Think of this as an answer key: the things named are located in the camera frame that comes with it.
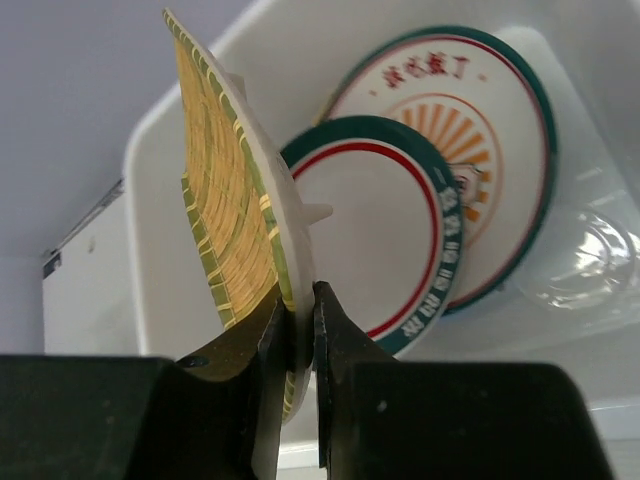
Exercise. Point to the white plastic bin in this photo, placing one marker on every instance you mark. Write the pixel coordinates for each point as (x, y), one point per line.
(574, 299)

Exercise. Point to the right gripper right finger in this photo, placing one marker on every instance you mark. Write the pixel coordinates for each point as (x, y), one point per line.
(381, 418)

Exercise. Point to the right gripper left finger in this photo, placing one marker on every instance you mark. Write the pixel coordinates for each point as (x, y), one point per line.
(214, 414)

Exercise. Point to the white plate green red rim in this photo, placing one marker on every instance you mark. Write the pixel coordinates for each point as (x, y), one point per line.
(393, 245)

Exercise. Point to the fan-shaped woven bamboo tray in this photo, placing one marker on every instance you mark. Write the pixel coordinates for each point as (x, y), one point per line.
(249, 224)

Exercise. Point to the white plate orange sunburst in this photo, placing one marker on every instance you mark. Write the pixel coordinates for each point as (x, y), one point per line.
(483, 107)

